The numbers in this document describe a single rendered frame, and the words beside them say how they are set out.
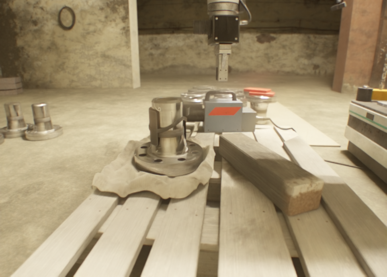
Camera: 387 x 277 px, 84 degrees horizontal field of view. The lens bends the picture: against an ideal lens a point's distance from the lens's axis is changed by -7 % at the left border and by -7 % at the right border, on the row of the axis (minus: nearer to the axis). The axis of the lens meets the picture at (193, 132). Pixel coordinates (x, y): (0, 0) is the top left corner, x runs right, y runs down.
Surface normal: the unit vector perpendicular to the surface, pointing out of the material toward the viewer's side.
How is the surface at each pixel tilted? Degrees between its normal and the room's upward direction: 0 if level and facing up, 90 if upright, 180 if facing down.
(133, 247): 0
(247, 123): 90
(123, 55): 90
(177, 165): 90
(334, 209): 0
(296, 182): 0
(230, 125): 90
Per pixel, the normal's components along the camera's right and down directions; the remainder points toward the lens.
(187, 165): 0.59, 0.24
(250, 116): 0.05, 0.29
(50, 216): 0.00, -0.96
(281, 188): -0.95, 0.09
